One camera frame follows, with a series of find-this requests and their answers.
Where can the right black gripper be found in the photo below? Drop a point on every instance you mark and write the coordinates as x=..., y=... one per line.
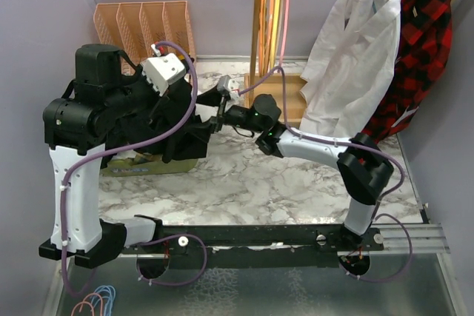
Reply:
x=219, y=120

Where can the pink hanger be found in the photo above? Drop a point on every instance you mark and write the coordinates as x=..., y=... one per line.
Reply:
x=85, y=307
x=284, y=31

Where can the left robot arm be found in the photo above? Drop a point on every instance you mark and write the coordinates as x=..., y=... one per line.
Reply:
x=78, y=127

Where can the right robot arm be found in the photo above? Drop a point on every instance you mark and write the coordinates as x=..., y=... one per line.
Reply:
x=364, y=169

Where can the white hanging shirt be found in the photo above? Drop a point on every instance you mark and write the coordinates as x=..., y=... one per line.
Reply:
x=350, y=67

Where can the yellow hanger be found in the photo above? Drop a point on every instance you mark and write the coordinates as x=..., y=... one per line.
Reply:
x=273, y=34

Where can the orange hanger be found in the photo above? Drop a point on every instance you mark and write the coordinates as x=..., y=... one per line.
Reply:
x=261, y=37

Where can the red black plaid shirt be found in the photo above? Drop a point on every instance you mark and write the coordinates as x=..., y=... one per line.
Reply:
x=424, y=49

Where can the blue hanger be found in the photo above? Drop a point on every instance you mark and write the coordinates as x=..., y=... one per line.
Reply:
x=108, y=295

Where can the pink hanger on floor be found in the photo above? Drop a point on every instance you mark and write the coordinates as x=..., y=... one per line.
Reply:
x=85, y=307

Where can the wooden clothes rack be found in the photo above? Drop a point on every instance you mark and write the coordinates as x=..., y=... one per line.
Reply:
x=273, y=85

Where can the green laundry basket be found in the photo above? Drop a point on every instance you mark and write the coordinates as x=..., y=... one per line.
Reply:
x=139, y=166

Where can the pink mesh file organizer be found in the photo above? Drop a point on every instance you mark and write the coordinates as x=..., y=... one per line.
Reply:
x=135, y=26

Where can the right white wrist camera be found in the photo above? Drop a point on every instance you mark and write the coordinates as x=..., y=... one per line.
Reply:
x=228, y=87

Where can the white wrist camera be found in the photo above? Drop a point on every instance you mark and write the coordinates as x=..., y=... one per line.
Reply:
x=161, y=72
x=228, y=87

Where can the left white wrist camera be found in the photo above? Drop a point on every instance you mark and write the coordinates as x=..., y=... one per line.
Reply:
x=161, y=72

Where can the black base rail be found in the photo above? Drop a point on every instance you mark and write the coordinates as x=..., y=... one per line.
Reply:
x=274, y=246

